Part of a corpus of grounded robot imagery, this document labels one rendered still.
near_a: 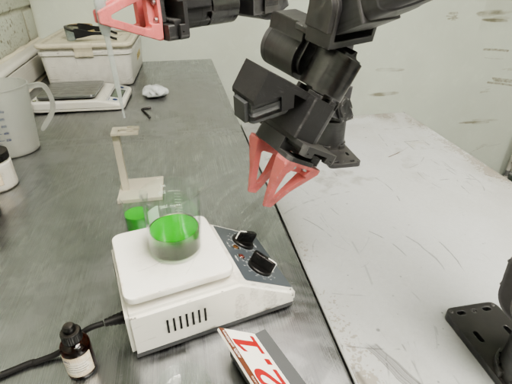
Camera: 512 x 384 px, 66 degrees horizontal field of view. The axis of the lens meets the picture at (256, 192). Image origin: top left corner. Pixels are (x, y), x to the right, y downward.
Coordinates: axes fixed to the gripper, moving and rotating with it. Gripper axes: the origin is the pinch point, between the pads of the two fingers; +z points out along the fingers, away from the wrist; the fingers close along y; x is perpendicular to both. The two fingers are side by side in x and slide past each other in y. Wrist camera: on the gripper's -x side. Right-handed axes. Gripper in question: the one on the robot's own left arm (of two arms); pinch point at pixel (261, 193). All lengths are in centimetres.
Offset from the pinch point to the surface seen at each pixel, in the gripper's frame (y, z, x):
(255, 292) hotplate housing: 9.5, 8.3, -3.2
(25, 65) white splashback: -113, 23, -3
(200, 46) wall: -123, -7, 58
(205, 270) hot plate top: 6.4, 7.5, -9.3
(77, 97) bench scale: -82, 19, 4
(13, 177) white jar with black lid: -43, 27, -16
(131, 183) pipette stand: -30.4, 17.0, 0.0
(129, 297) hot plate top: 5.6, 11.6, -16.4
